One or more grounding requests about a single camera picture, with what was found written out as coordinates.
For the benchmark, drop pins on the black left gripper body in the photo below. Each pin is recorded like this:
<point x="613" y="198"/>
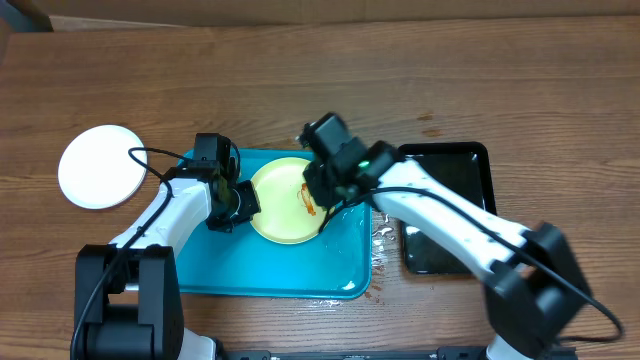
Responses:
<point x="243" y="204"/>

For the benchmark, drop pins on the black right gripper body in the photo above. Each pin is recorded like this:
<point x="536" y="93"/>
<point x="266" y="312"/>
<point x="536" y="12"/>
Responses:
<point x="329" y="188"/>

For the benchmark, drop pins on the yellow plate with ketchup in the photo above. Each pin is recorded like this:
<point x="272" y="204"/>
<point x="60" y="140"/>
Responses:
<point x="288" y="213"/>

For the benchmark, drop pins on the white plate with ketchup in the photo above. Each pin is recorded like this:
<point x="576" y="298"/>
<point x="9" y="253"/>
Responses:
<point x="95" y="170"/>

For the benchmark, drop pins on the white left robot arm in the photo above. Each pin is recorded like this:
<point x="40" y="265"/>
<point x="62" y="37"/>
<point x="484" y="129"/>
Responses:
<point x="127" y="298"/>

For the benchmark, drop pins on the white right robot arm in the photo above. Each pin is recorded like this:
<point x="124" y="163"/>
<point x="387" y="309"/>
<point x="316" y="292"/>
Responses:
<point x="532" y="281"/>

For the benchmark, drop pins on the teal plastic tray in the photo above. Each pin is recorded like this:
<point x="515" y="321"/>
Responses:
<point x="336" y="264"/>

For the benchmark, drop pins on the black water tray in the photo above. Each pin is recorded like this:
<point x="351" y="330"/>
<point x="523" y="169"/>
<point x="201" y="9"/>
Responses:
<point x="464" y="168"/>

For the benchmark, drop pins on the cardboard back panel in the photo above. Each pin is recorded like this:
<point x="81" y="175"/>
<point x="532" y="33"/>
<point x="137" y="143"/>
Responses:
<point x="261" y="12"/>

